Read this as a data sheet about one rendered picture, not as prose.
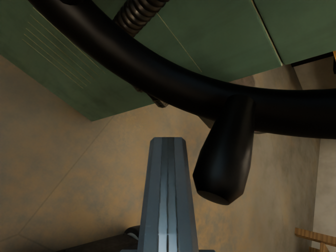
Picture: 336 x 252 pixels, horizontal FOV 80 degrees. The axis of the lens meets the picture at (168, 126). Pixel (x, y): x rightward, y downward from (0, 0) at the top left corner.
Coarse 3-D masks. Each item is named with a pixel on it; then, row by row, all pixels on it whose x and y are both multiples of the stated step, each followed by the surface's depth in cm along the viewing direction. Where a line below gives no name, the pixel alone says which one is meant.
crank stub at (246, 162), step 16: (240, 96) 11; (224, 112) 11; (240, 112) 10; (224, 128) 10; (240, 128) 10; (208, 144) 10; (224, 144) 9; (240, 144) 9; (208, 160) 9; (224, 160) 9; (240, 160) 9; (192, 176) 10; (208, 176) 9; (224, 176) 8; (240, 176) 9; (208, 192) 9; (224, 192) 8; (240, 192) 9
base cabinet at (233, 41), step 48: (0, 0) 42; (96, 0) 32; (192, 0) 27; (240, 0) 24; (0, 48) 60; (48, 48) 49; (192, 48) 33; (240, 48) 30; (96, 96) 60; (144, 96) 50
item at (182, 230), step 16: (176, 144) 10; (176, 160) 9; (176, 176) 8; (176, 192) 7; (176, 208) 7; (192, 208) 7; (176, 224) 6; (192, 224) 6; (176, 240) 6; (192, 240) 6
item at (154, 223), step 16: (160, 144) 10; (160, 160) 9; (160, 176) 8; (144, 192) 8; (160, 192) 7; (144, 208) 7; (160, 208) 7; (144, 224) 6; (160, 224) 6; (144, 240) 6; (160, 240) 6
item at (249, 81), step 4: (248, 76) 42; (252, 76) 43; (236, 80) 38; (240, 80) 39; (244, 80) 40; (248, 80) 41; (252, 80) 43; (240, 84) 39; (244, 84) 40; (248, 84) 41; (252, 84) 42; (204, 120) 42; (208, 120) 42; (212, 120) 41; (208, 124) 43; (212, 124) 42
